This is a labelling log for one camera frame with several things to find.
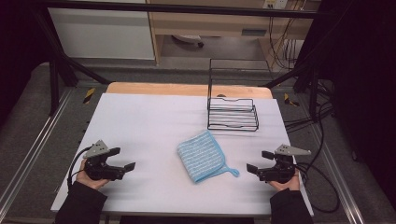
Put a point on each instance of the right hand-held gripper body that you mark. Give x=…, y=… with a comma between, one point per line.
x=280, y=171

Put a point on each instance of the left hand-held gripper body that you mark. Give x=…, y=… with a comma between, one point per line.
x=98, y=169

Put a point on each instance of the blue striped towel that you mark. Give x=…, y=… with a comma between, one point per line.
x=200, y=157

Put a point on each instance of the person's right hand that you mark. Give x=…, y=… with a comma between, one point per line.
x=289, y=186

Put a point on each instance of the person's left hand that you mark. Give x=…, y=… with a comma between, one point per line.
x=86, y=183

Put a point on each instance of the white table mat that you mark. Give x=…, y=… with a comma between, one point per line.
x=140, y=124

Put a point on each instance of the yellow black tape strip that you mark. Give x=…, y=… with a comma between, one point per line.
x=289, y=101
x=89, y=95

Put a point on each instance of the white cabinet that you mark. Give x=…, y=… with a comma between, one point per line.
x=102, y=34

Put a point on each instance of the black curtain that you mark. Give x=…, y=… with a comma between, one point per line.
x=364, y=77
x=15, y=46

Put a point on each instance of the office chair base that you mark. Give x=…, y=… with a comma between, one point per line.
x=186, y=38

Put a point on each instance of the wooden desk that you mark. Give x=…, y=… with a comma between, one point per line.
x=202, y=26

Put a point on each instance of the white power strip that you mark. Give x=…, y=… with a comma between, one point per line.
x=275, y=3

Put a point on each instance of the aluminium floor rail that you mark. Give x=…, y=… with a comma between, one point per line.
x=34, y=146
x=339, y=180

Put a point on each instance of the black metal frame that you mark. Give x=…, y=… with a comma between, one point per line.
x=186, y=8

